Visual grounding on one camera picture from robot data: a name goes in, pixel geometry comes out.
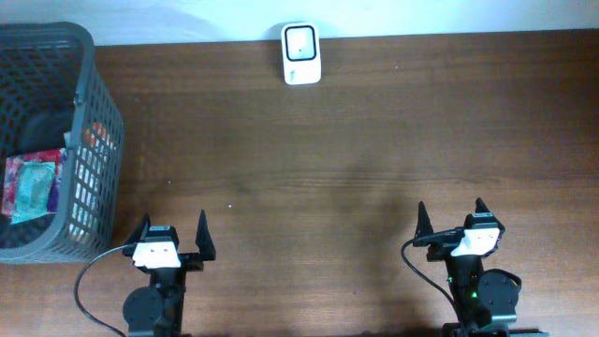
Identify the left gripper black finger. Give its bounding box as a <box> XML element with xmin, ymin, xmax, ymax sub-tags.
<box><xmin>125</xmin><ymin>213</ymin><xmax>151</xmax><ymax>245</ymax></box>
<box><xmin>196</xmin><ymin>210</ymin><xmax>216</xmax><ymax>261</ymax></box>

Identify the orange snack packet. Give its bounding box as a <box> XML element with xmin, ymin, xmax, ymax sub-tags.
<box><xmin>83</xmin><ymin>122</ymin><xmax>114</xmax><ymax>152</ymax></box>

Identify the teal green snack packet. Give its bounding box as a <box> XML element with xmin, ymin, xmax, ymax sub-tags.
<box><xmin>12</xmin><ymin>162</ymin><xmax>55</xmax><ymax>224</ymax></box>

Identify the red purple snack packet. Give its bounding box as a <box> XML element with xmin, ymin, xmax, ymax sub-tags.
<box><xmin>1</xmin><ymin>148</ymin><xmax>67</xmax><ymax>223</ymax></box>

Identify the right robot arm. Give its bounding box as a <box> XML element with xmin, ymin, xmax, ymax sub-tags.
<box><xmin>402</xmin><ymin>198</ymin><xmax>546</xmax><ymax>337</ymax></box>

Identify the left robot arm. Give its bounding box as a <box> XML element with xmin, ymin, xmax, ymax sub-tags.
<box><xmin>123</xmin><ymin>211</ymin><xmax>216</xmax><ymax>337</ymax></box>

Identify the grey plastic mesh basket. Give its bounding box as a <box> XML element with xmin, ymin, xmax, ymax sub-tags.
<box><xmin>1</xmin><ymin>22</ymin><xmax>125</xmax><ymax>265</ymax></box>

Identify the right black cable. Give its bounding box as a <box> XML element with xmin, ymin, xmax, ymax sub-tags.
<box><xmin>400</xmin><ymin>227</ymin><xmax>464</xmax><ymax>319</ymax></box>

